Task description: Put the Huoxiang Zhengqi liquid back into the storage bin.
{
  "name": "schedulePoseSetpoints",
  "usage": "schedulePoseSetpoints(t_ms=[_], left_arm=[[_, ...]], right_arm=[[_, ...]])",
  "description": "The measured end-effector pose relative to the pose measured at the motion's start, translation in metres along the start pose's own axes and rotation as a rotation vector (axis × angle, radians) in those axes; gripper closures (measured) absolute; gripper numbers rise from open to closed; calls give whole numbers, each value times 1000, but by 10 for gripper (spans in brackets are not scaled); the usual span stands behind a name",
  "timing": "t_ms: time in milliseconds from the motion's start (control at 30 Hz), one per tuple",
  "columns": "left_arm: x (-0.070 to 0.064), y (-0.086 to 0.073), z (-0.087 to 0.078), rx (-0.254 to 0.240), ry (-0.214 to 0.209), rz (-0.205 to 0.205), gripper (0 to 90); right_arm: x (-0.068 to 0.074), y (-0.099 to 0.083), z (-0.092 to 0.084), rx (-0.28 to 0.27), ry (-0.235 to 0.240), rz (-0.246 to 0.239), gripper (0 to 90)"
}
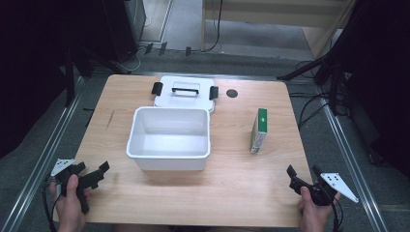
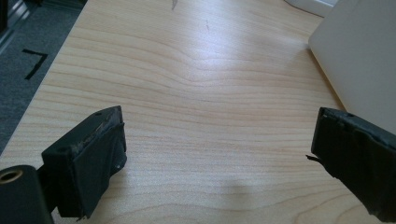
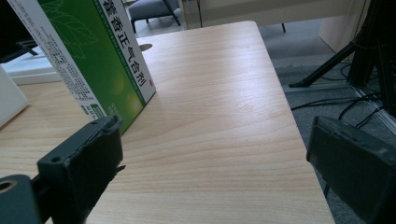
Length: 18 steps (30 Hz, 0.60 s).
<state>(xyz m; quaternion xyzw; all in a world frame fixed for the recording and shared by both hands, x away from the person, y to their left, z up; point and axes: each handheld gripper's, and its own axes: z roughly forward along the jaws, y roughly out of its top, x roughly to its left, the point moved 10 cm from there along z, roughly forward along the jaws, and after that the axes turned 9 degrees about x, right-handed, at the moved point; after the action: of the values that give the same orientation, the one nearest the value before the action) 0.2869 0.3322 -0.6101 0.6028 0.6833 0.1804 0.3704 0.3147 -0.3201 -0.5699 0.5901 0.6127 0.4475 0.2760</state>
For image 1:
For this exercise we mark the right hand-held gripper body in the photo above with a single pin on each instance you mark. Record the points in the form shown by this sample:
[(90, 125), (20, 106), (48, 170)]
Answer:
[(322, 193)]

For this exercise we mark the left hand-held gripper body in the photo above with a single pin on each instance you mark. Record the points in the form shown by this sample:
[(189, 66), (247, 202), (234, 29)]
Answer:
[(87, 182)]

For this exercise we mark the green and white carton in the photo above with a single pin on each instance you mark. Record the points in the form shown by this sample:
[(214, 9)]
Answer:
[(258, 135)]

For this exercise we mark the white plastic storage box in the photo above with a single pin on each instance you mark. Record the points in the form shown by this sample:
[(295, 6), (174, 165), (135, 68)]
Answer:
[(169, 141)]

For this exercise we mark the person's right hand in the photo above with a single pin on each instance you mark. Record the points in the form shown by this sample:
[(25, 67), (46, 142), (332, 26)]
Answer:
[(312, 214)]

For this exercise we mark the person's left hand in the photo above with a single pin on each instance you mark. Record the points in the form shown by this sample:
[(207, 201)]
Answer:
[(69, 208)]

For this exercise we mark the black tripod stand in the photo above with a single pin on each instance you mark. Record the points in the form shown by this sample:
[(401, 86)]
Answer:
[(69, 80), (333, 83)]

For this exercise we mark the black round table grommet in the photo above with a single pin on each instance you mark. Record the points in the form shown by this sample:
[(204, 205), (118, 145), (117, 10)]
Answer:
[(231, 93)]

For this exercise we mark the dark cabinet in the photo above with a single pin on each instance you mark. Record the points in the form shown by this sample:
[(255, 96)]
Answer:
[(119, 29)]

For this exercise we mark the light wooden furniture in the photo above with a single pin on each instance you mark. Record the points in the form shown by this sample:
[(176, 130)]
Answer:
[(274, 13)]

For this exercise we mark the metal floor rail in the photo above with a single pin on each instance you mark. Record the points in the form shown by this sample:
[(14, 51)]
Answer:
[(351, 161), (42, 161)]

